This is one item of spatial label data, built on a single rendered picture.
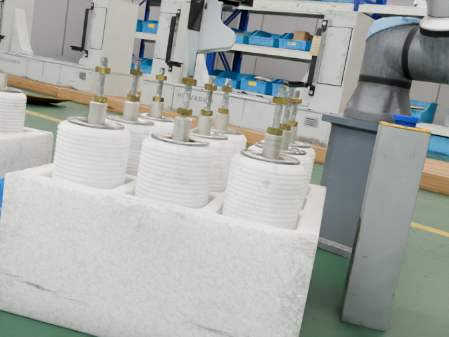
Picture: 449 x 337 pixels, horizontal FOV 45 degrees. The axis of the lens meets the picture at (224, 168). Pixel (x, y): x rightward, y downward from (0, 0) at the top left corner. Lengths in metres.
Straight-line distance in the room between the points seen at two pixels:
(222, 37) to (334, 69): 2.33
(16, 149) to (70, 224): 0.36
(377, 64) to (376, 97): 0.07
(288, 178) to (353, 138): 0.59
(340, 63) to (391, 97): 1.74
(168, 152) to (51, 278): 0.22
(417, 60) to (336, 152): 0.26
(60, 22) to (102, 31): 4.18
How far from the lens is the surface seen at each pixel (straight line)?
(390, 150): 0.83
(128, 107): 0.83
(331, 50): 3.00
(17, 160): 1.03
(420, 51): 1.19
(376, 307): 0.88
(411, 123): 0.85
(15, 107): 1.06
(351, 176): 1.22
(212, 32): 0.66
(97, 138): 0.69
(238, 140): 0.89
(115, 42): 4.25
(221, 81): 6.68
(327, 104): 2.98
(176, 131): 0.69
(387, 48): 1.23
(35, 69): 4.73
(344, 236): 1.24
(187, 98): 0.69
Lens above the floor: 0.34
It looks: 9 degrees down
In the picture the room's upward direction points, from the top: 10 degrees clockwise
